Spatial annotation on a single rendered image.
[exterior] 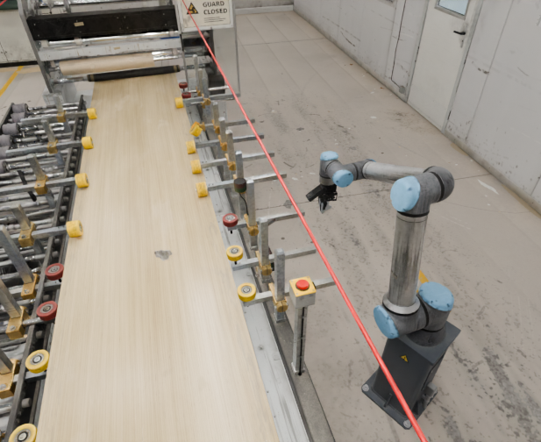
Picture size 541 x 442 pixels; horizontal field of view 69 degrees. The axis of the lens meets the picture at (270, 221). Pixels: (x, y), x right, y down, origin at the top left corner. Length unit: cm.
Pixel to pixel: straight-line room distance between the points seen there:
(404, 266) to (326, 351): 116
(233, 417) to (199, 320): 42
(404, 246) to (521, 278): 199
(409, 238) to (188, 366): 93
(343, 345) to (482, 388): 81
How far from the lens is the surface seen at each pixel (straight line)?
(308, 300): 132
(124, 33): 402
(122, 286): 186
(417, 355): 201
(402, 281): 165
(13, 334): 196
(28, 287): 215
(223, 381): 150
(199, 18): 394
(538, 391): 289
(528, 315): 323
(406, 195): 143
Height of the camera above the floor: 221
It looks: 40 degrees down
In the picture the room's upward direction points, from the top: 1 degrees counter-clockwise
